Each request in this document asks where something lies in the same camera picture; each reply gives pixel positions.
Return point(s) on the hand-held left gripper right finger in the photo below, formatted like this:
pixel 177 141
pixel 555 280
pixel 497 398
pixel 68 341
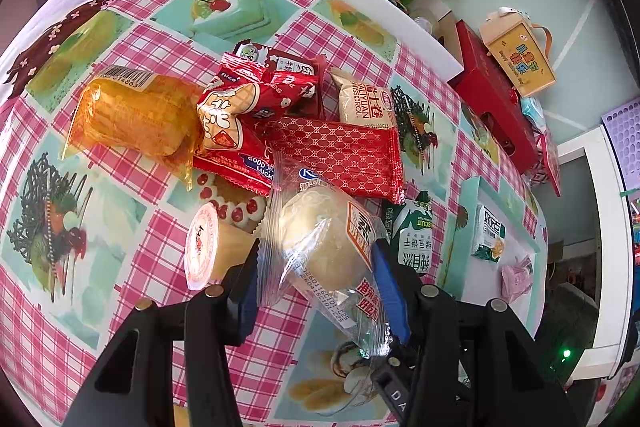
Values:
pixel 390 297

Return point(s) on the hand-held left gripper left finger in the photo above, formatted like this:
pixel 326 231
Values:
pixel 247 302

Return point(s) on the clear bun packet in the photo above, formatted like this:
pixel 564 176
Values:
pixel 320 232

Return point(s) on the teal tray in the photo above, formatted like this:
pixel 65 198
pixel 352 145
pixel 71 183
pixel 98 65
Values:
pixel 467 207

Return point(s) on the red patterned snack packet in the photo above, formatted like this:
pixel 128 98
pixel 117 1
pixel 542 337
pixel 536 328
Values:
pixel 340 152

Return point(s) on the red peanut snack bag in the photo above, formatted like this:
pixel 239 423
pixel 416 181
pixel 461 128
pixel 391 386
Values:
pixel 225 117

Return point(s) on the orange translucent cake packet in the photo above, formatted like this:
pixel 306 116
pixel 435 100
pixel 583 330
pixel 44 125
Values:
pixel 135 112

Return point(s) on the jelly cup with red lid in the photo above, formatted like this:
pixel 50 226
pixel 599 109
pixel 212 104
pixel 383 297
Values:
pixel 205 247

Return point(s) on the white and green snack packet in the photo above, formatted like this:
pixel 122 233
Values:
pixel 487 232

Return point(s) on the pink snack packet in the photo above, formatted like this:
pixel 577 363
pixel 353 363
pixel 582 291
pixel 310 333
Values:
pixel 517 277

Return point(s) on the pink checkered printed tablecloth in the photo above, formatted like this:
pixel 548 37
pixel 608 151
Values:
pixel 125 207

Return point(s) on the beige swiss roll packet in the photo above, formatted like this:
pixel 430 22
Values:
pixel 362 102

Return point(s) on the red flat paper bag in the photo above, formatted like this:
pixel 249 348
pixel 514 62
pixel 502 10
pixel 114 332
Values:
pixel 550 162

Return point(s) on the white cabinet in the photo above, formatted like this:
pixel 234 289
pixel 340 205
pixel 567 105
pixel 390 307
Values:
pixel 607 257

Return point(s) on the red gift box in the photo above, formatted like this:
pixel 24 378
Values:
pixel 490 97

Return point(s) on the light blue bag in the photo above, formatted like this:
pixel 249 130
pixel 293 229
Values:
pixel 532 114

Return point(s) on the brown milk biscuit packet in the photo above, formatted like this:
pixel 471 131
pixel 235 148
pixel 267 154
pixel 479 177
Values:
pixel 295 67

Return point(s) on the small clear jar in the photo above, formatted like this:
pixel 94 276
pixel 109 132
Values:
pixel 425 22

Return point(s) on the purple pegboard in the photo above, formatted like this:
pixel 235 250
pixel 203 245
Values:
pixel 625 142

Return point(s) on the white foam board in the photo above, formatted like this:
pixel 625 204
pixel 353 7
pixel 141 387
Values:
pixel 375 2

